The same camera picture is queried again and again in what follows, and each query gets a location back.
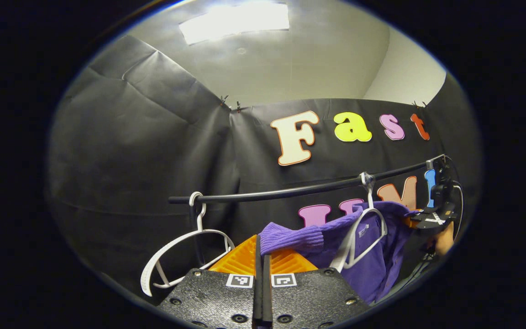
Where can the black backdrop cloth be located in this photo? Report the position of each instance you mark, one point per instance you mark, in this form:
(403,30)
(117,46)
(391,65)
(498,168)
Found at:
(153,151)

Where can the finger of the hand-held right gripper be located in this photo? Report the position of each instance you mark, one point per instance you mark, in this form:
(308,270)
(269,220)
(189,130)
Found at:
(432,219)

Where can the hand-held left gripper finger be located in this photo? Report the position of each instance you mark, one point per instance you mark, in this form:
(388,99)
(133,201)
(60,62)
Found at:
(267,297)
(258,297)

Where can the black clothes rack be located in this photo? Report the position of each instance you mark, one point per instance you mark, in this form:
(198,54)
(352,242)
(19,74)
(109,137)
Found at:
(290,191)

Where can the ceiling light panel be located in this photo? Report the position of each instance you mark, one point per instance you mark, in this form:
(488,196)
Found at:
(235,20)

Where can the white plastic hanger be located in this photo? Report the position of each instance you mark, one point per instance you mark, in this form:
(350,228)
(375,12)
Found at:
(145,281)
(343,253)

